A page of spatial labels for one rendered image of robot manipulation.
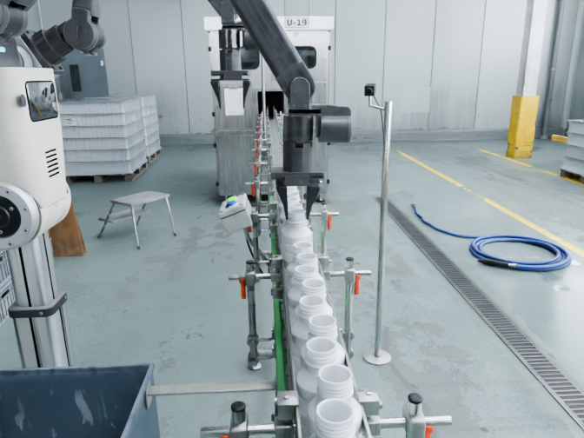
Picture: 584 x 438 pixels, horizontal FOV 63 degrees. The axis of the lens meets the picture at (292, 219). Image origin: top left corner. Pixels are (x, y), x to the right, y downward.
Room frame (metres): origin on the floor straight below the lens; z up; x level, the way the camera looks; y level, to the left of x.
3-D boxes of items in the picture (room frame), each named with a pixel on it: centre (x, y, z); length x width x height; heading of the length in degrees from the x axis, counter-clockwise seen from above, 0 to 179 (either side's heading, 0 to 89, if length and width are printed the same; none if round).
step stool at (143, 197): (4.41, 1.50, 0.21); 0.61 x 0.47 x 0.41; 56
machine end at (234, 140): (6.36, 0.26, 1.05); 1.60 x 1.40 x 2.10; 3
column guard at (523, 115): (8.85, -4.22, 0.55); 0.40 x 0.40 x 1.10; 3
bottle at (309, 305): (0.62, -0.03, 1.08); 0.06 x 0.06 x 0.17
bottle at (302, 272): (0.74, -0.02, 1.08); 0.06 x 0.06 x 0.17
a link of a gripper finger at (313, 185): (0.92, -0.02, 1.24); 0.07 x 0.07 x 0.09; 3
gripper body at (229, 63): (1.36, 0.16, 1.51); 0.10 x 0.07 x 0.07; 93
